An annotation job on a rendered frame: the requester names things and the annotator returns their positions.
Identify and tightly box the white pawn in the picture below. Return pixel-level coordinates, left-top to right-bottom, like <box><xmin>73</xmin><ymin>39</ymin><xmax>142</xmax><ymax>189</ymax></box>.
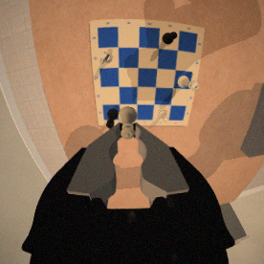
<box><xmin>159</xmin><ymin>110</ymin><xmax>168</xmax><ymax>121</ymax></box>

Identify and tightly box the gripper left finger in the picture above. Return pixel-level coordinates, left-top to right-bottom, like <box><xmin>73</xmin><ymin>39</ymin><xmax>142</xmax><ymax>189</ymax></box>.
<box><xmin>22</xmin><ymin>122</ymin><xmax>122</xmax><ymax>254</ymax></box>

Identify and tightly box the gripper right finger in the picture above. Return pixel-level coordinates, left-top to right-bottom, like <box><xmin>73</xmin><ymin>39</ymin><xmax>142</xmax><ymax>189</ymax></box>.
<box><xmin>133</xmin><ymin>122</ymin><xmax>235</xmax><ymax>249</ymax></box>

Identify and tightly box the blue and cream chessboard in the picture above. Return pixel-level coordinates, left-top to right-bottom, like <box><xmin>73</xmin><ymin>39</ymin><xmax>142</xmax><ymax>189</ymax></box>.
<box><xmin>90</xmin><ymin>19</ymin><xmax>205</xmax><ymax>125</ymax></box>

